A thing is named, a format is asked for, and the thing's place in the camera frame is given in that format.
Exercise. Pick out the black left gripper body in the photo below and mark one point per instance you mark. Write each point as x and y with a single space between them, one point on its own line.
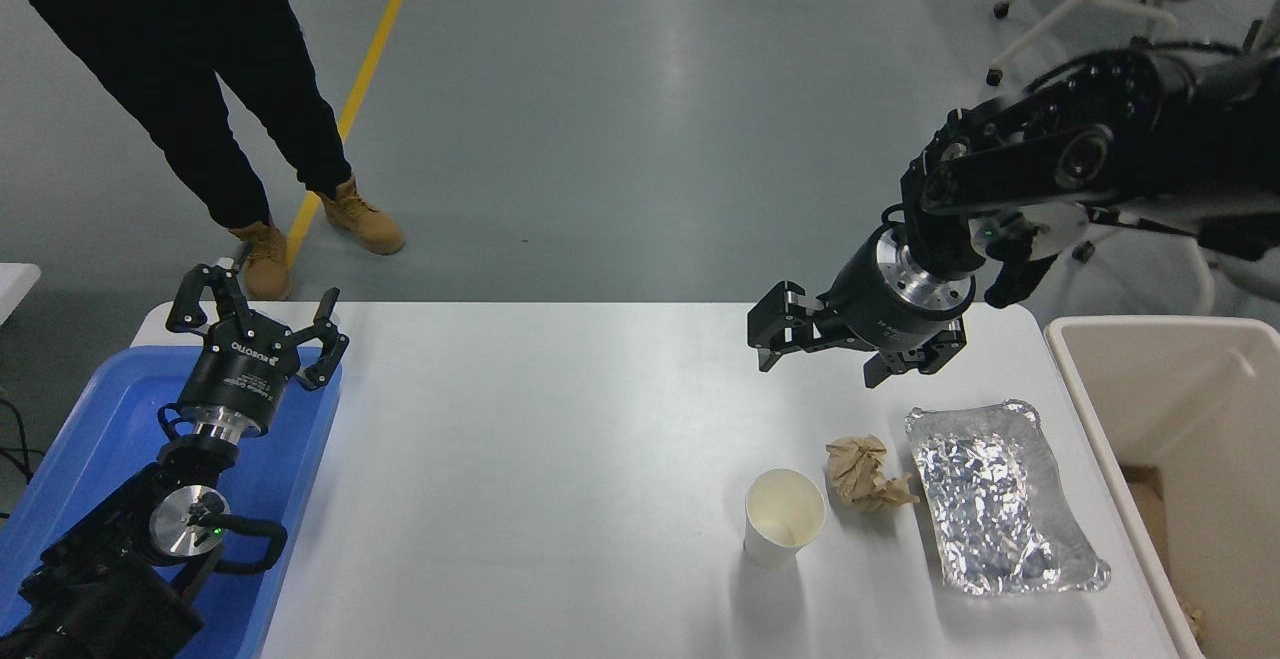
240 374

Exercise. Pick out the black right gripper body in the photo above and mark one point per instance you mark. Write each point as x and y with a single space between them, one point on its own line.
860 309

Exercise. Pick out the white paper cup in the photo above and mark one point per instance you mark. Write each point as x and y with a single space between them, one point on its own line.
772 537

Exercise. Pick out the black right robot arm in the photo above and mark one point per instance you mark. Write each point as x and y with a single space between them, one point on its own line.
1130 139

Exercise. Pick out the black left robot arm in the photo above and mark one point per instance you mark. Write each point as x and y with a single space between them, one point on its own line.
110 559

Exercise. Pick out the blue plastic tray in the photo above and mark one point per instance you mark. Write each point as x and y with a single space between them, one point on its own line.
110 409

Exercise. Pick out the crumpled tan paper ball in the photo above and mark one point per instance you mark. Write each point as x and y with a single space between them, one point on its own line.
860 479

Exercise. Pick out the silver foil tray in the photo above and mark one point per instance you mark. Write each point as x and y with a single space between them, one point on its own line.
985 499

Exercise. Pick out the large pale bin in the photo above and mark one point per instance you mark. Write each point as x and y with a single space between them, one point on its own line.
1130 379

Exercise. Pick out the small white side table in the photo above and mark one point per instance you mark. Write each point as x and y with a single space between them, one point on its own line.
12 289

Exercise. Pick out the person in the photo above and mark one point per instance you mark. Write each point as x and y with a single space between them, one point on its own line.
180 59

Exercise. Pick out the grey office chair with armrest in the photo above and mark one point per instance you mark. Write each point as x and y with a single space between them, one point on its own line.
1203 291

